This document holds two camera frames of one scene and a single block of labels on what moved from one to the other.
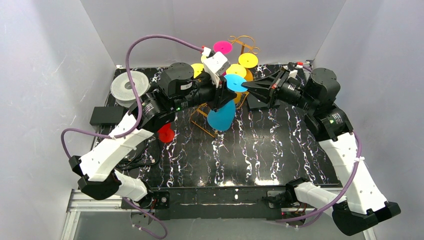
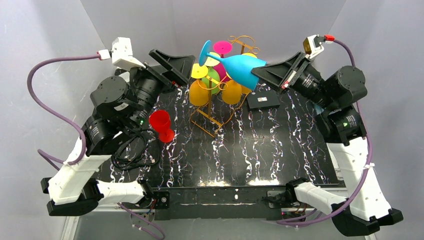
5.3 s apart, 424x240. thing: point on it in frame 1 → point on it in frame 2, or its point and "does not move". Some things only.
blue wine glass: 223,119 → 238,68
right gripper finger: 266,87 → 278,74
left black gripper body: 215,92 → 154,74
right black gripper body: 276,87 → 296,71
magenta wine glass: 224,47 does not move
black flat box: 255,103 does not move
